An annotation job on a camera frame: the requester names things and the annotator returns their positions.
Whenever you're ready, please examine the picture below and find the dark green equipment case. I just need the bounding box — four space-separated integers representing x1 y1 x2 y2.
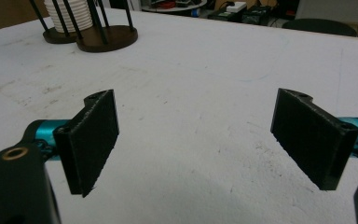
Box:
241 5 273 26

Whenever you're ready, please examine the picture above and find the round grey side table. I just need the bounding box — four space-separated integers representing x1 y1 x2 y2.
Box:
141 0 208 13

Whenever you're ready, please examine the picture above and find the white power adapter box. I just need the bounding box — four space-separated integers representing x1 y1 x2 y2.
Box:
226 1 248 14

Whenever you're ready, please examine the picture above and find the dark wooden cup rack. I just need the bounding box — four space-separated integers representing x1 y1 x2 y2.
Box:
29 0 139 53

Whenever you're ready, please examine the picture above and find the black round chair seat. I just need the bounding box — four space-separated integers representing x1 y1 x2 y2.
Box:
282 18 358 37

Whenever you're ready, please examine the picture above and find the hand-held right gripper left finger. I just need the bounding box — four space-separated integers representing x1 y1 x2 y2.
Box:
22 89 120 198

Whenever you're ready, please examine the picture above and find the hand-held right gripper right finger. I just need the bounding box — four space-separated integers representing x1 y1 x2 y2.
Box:
270 88 358 191

